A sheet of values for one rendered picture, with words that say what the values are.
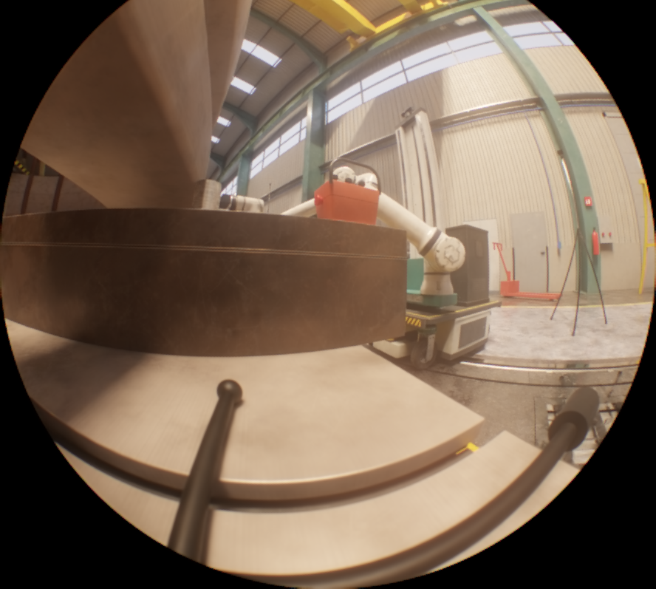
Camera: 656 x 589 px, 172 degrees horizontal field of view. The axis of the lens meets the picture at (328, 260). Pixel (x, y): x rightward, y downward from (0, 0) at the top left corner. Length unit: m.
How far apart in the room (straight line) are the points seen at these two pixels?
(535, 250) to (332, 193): 6.42
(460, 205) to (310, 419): 7.01
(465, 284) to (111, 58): 1.66
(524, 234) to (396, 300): 6.21
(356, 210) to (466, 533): 0.72
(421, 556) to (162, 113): 0.68
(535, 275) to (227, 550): 6.78
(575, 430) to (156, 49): 0.80
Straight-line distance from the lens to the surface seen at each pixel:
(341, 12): 11.79
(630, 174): 8.72
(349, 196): 0.68
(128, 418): 0.40
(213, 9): 1.11
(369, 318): 0.69
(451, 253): 0.99
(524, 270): 6.71
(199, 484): 0.24
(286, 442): 0.32
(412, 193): 1.68
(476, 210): 7.02
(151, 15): 0.45
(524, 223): 6.84
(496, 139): 7.88
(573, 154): 6.71
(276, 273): 0.56
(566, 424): 0.37
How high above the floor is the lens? 0.54
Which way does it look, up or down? 3 degrees up
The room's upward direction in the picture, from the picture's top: 1 degrees clockwise
